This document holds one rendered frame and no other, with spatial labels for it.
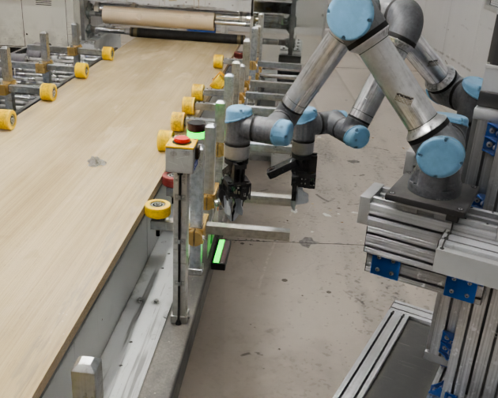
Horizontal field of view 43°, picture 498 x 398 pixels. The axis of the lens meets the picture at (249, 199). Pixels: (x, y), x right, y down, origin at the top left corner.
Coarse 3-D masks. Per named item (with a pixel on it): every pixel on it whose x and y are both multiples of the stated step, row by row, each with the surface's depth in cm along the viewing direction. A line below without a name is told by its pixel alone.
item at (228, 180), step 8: (224, 160) 185; (232, 168) 183; (240, 168) 182; (224, 176) 188; (232, 176) 184; (240, 176) 185; (224, 184) 187; (232, 184) 183; (240, 184) 184; (248, 184) 184; (232, 192) 186; (240, 192) 186; (248, 192) 188
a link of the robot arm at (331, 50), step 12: (324, 36) 177; (336, 36) 172; (324, 48) 175; (336, 48) 174; (312, 60) 178; (324, 60) 176; (336, 60) 176; (300, 72) 182; (312, 72) 178; (324, 72) 178; (300, 84) 181; (312, 84) 180; (288, 96) 184; (300, 96) 182; (312, 96) 183; (276, 108) 188; (288, 108) 184; (300, 108) 184
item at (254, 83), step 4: (252, 80) 330; (256, 80) 331; (252, 84) 330; (256, 84) 329; (260, 84) 329; (264, 84) 329; (268, 84) 329; (272, 84) 329; (276, 84) 328; (280, 84) 328; (284, 84) 328; (288, 84) 328; (284, 88) 329; (288, 88) 329
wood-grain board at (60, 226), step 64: (128, 64) 376; (192, 64) 385; (64, 128) 261; (128, 128) 265; (0, 192) 200; (64, 192) 202; (128, 192) 205; (0, 256) 163; (64, 256) 165; (0, 320) 138; (64, 320) 140; (0, 384) 120
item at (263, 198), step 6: (168, 192) 220; (252, 192) 221; (252, 198) 219; (258, 198) 218; (264, 198) 218; (270, 198) 218; (276, 198) 218; (282, 198) 218; (288, 198) 217; (264, 204) 219; (270, 204) 219; (276, 204) 219; (282, 204) 218; (288, 204) 218
